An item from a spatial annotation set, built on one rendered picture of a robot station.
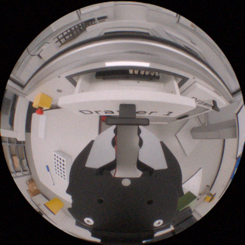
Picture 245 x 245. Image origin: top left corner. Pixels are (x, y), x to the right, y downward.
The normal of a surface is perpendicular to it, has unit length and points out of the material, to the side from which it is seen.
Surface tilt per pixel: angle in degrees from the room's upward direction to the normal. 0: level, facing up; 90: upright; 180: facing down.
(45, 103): 90
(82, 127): 0
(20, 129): 90
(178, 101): 0
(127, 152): 1
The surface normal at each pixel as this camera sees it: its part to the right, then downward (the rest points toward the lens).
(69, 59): -0.02, 0.99
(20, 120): 1.00, 0.02
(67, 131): -0.04, -0.12
